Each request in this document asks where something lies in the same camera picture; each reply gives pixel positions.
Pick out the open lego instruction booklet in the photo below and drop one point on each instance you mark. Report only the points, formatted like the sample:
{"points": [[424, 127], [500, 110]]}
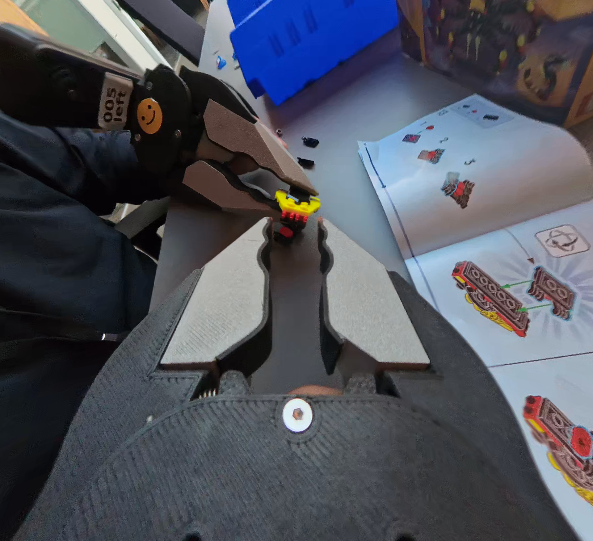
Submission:
{"points": [[486, 179]]}

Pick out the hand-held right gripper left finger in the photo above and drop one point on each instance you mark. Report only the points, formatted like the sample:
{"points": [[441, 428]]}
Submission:
{"points": [[217, 309]]}

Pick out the black grooved lego piece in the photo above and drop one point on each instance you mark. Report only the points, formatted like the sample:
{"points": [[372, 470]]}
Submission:
{"points": [[309, 141]]}

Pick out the person's lap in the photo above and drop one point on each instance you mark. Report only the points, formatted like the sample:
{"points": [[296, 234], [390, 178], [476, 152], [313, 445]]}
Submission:
{"points": [[55, 411]]}

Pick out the person's left forearm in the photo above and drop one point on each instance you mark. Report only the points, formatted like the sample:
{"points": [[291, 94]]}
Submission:
{"points": [[69, 166]]}

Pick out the small blue lego piece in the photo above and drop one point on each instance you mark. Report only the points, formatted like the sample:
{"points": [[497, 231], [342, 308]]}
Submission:
{"points": [[221, 61]]}

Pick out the black two-stud lego plate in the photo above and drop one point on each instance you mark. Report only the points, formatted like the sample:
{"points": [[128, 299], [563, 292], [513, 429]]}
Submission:
{"points": [[305, 162]]}

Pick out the blue plastic storage bin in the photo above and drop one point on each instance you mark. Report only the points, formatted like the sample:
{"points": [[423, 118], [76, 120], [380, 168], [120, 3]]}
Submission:
{"points": [[315, 17]]}

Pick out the yellow black lego model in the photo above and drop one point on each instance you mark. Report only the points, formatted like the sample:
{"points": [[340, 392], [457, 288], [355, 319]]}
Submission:
{"points": [[296, 202]]}

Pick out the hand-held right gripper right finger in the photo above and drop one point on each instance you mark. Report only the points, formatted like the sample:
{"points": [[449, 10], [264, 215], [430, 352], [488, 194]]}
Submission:
{"points": [[375, 314]]}

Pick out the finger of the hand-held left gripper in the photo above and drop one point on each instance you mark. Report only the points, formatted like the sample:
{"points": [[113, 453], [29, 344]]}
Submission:
{"points": [[217, 189], [250, 142]]}

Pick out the purple lego set box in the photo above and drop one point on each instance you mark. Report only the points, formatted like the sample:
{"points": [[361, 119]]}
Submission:
{"points": [[500, 17]]}

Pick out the black red lego assembly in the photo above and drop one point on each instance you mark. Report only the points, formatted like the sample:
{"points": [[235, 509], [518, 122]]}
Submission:
{"points": [[283, 234]]}

